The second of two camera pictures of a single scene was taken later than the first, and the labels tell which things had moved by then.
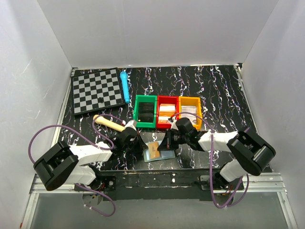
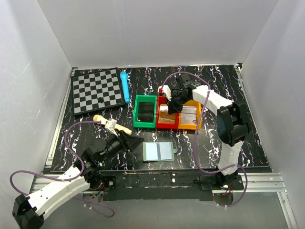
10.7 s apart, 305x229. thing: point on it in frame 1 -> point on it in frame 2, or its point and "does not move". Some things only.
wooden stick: [110, 124] does not move
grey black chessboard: [87, 88] does not move
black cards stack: [146, 112] does not move
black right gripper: [166, 144] -> [172, 109]
